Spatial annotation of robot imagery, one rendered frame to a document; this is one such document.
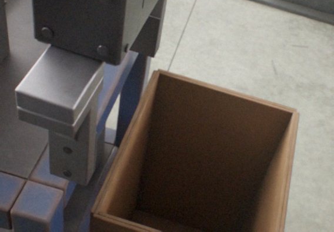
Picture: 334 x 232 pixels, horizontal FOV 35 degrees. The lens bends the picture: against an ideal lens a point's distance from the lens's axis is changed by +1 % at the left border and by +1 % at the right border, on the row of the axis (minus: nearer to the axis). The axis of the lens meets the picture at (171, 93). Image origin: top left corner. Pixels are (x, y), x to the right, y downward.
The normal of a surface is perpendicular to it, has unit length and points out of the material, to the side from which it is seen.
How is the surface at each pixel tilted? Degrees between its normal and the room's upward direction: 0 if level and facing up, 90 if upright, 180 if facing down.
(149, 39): 90
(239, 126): 90
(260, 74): 0
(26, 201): 0
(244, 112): 90
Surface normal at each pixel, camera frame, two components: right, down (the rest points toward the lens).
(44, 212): 0.14, -0.68
